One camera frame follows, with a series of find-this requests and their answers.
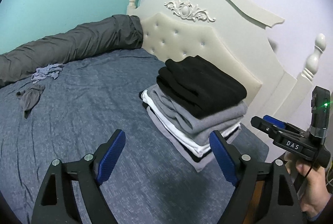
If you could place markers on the black fleece garment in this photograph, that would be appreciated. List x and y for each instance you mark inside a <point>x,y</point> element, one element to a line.
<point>199,86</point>

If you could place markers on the person's right hand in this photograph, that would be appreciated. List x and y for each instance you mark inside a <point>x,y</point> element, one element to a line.
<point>316,201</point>

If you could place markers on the cream tufted headboard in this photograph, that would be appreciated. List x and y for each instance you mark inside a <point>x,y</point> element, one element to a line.
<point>231,34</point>

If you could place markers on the grey sock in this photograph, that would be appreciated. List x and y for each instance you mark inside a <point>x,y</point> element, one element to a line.
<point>29,98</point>

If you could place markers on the light blue crumpled cloth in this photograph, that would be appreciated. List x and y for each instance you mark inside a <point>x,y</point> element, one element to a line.
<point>49,71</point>

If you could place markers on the dark grey rolled duvet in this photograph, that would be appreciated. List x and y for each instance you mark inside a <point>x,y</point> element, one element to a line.
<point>86,40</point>

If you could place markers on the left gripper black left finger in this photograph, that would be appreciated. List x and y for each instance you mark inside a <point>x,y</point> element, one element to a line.
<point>64,183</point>

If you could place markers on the black camera with green light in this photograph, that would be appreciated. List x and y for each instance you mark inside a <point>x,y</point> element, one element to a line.
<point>320,105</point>

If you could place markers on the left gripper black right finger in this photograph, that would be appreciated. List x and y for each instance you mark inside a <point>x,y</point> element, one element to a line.
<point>264,192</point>

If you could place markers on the blue patterned bed sheet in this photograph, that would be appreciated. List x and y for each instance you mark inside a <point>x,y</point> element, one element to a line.
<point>152,182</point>

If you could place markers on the white folded garment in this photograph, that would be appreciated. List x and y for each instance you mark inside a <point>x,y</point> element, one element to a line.
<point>180,136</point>

